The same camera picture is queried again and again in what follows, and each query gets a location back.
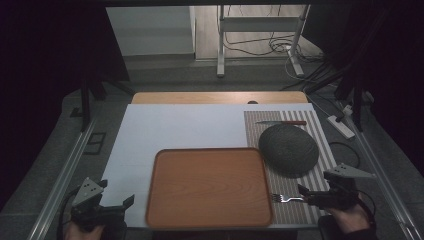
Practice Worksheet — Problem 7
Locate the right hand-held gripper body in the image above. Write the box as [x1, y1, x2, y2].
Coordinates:
[306, 162, 377, 211]

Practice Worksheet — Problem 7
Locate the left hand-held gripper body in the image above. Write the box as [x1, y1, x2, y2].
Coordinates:
[70, 177, 127, 232]

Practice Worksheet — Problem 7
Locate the silver metal fork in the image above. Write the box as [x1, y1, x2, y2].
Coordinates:
[271, 192, 306, 204]

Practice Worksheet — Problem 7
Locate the person's right hand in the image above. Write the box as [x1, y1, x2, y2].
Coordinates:
[324, 194, 372, 235]

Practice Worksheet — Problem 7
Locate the person's left hand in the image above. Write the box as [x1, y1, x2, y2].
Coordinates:
[64, 221, 105, 240]

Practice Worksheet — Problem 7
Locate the striped brown white placemat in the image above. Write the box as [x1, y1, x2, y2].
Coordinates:
[243, 110, 338, 226]

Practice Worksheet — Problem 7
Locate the white power strip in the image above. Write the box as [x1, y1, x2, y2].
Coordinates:
[326, 114, 356, 140]

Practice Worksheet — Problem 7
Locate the brown wooden tray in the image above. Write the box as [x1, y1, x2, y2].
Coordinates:
[145, 147, 275, 230]

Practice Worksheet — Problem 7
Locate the black metal stand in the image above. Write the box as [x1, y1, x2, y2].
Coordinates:
[333, 66, 368, 132]
[79, 75, 135, 133]

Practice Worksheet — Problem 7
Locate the white table cover sheet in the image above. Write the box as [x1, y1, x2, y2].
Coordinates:
[99, 102, 334, 230]

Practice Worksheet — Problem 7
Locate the silver metal rail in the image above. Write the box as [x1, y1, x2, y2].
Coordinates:
[345, 116, 424, 240]
[27, 119, 98, 240]

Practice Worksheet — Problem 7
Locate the right hand-held gripper cable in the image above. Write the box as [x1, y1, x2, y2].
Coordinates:
[357, 189, 378, 232]

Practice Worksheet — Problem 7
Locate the hand-held gripper cable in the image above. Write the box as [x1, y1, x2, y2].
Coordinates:
[55, 187, 82, 240]
[357, 189, 378, 232]

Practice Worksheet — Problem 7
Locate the left hand-held gripper cable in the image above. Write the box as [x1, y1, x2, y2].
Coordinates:
[55, 187, 82, 240]

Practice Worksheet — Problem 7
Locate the black looped floor cable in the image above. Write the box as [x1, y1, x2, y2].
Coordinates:
[328, 141, 361, 170]

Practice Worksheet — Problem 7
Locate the knife with wooden handle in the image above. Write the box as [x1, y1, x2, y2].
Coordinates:
[255, 119, 308, 127]

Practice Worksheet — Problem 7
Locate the tangle of floor cables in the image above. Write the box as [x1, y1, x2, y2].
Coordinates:
[222, 31, 325, 65]

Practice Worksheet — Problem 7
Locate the white metal desk frame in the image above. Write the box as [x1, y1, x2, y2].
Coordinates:
[216, 4, 312, 79]

